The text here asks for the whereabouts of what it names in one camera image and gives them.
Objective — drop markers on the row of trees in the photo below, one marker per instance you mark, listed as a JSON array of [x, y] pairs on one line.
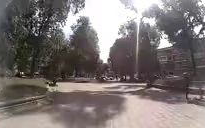
[[83, 43]]

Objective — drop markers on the row of parked cars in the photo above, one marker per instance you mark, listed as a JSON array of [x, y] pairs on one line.
[[106, 79]]

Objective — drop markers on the grass patch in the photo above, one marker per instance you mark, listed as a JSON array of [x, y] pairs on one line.
[[16, 88]]

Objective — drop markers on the grey brick pavement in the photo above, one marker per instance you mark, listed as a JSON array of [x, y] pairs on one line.
[[123, 113]]

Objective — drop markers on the brick building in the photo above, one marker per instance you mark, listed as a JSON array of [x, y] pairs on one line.
[[176, 60]]

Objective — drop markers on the stone kerb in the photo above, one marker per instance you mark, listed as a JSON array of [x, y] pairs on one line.
[[20, 101]]

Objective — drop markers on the tall pale pole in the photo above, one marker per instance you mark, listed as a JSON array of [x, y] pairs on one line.
[[137, 46]]

